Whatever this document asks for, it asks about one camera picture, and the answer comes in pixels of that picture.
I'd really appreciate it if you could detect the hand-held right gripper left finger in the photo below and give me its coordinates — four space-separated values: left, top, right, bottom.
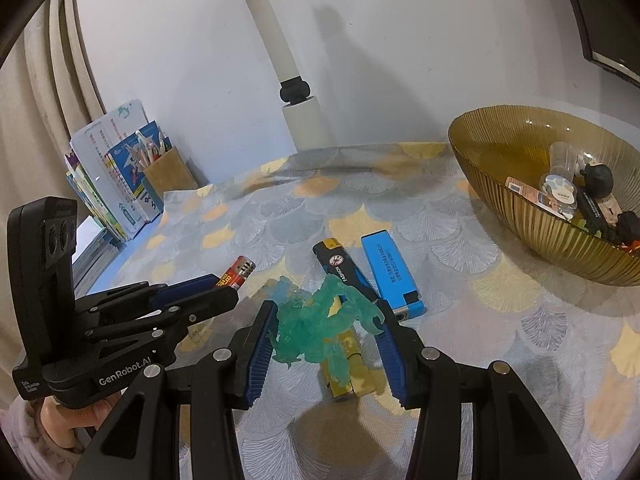
67 300 281 480

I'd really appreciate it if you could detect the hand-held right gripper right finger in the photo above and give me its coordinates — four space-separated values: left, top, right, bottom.
374 300 581 480

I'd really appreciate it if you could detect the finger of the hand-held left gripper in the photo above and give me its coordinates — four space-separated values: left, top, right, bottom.
75 274 221 323
92 287 240 361

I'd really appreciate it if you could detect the green translucent monster figure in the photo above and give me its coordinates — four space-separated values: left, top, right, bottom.
270 274 387 383

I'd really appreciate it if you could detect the amber glass bowl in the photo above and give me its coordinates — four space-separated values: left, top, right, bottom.
447 105 640 287

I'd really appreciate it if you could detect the person's left forearm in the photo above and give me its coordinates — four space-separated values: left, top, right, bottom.
0 400 88 471

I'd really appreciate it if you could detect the person's left hand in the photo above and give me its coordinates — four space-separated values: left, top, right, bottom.
30 396 115 448

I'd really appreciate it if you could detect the yellow lighter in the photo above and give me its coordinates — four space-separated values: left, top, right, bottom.
320 332 381 401

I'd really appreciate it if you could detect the red lighter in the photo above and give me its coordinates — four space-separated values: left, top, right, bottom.
216 255 257 292

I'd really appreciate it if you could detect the stack of white papers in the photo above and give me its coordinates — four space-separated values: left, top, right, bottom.
72 215 126 286

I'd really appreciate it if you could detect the blue lighter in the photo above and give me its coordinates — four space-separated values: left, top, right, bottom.
361 229 426 322

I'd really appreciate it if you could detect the printed tablecloth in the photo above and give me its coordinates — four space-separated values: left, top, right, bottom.
75 140 640 480

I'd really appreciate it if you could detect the black lighter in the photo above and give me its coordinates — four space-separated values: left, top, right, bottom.
313 239 381 306

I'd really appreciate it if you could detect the brown pen holder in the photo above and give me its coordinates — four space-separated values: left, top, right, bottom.
142 147 201 196

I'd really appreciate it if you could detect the row of children's books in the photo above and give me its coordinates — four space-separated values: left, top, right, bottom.
65 99 173 243

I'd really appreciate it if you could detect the bunch of pencils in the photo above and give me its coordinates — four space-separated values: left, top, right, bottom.
134 130 171 171

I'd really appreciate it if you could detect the beige curtain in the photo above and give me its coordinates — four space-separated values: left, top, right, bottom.
0 0 108 411

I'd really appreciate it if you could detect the white desk lamp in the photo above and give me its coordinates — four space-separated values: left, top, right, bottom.
105 0 331 153

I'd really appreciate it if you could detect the orange card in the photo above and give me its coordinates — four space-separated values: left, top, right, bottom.
505 176 551 208

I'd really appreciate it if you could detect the round cat-face badge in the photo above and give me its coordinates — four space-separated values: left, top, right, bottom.
539 172 576 206

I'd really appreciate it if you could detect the clear plastic cup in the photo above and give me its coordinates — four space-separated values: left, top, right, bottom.
549 141 576 177

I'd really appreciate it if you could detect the round black figurine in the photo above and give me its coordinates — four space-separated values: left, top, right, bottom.
580 160 615 200

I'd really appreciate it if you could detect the black monitor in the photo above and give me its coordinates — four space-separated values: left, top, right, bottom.
552 0 640 86

